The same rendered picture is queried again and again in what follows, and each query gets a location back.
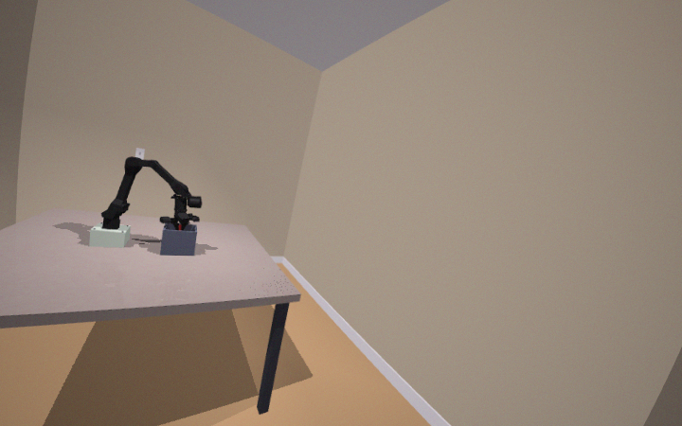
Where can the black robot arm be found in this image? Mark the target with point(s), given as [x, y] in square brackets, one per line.
[133, 166]

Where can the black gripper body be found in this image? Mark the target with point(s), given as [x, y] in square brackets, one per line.
[172, 220]

